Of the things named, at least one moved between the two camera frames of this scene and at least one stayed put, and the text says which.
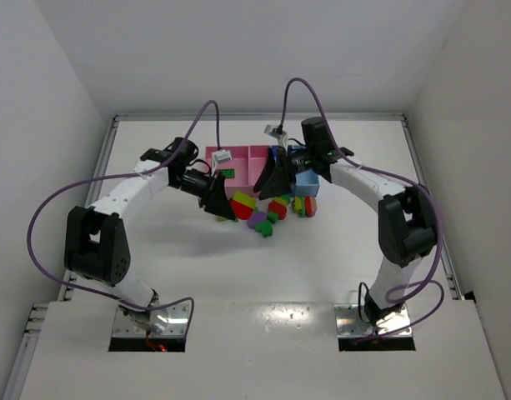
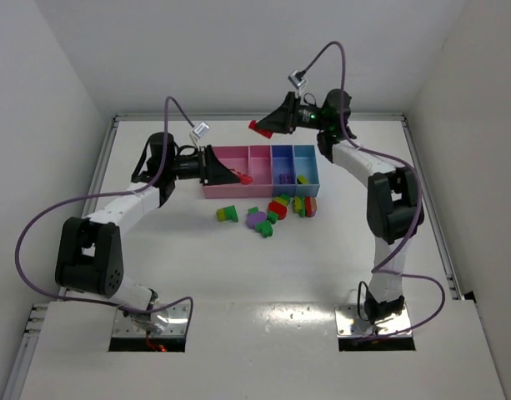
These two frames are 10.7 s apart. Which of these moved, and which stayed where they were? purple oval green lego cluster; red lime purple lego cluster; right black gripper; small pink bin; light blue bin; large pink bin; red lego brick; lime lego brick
Moved: lime lego brick; red lego brick; right black gripper
Stayed: light blue bin; large pink bin; small pink bin; red lime purple lego cluster; purple oval green lego cluster
